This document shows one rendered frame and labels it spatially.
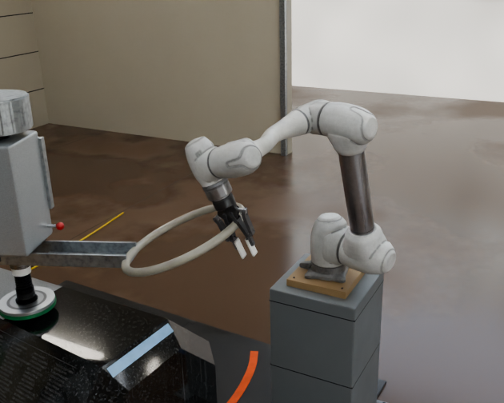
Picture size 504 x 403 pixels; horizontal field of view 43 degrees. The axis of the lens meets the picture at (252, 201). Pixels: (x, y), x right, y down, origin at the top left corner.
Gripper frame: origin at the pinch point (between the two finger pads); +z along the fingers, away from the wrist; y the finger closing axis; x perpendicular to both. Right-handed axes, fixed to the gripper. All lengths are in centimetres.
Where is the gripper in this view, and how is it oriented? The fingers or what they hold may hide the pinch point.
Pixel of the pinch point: (246, 247)
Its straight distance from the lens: 220.3
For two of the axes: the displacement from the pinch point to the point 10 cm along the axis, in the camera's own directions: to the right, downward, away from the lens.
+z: 4.1, 8.7, 2.8
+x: -3.8, 4.4, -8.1
